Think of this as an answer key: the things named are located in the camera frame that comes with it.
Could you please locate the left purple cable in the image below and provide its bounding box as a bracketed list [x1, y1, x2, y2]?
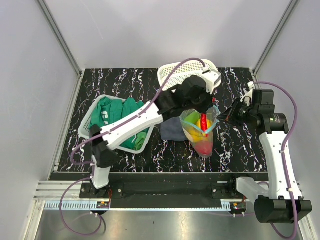
[58, 57, 206, 236]

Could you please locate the green fake vegetable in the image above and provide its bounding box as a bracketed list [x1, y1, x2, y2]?
[184, 111, 201, 125]

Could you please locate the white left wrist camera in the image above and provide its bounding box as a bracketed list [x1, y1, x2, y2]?
[201, 70, 222, 95]

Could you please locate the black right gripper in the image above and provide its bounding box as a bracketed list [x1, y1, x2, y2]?
[217, 97, 258, 127]

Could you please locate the folded grey-blue towel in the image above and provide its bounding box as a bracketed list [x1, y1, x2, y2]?
[160, 117, 187, 142]

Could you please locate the clear zip top bag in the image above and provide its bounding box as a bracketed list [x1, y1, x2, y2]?
[179, 106, 220, 158]

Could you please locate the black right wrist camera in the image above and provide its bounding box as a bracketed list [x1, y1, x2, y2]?
[251, 89, 274, 106]

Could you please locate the green garment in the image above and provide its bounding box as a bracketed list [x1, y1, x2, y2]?
[88, 97, 149, 151]

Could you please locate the aluminium frame rail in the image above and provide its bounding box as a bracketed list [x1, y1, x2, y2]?
[36, 0, 82, 77]

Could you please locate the white square-hole laundry basket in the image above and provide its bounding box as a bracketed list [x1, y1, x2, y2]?
[78, 94, 155, 154]

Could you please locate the purple cable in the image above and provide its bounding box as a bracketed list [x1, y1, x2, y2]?
[58, 57, 206, 236]
[249, 81, 300, 238]

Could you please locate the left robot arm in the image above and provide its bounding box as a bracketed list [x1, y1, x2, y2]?
[89, 73, 221, 198]

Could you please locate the white round-hole basket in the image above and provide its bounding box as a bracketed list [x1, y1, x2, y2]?
[157, 59, 218, 92]

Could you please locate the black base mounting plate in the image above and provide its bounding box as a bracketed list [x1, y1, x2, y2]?
[47, 172, 269, 211]

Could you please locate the red fake chili pepper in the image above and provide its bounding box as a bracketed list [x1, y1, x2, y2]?
[200, 113, 209, 132]

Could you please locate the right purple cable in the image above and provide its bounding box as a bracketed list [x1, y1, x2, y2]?
[249, 81, 300, 238]

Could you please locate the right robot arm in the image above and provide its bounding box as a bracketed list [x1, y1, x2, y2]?
[218, 98, 313, 224]

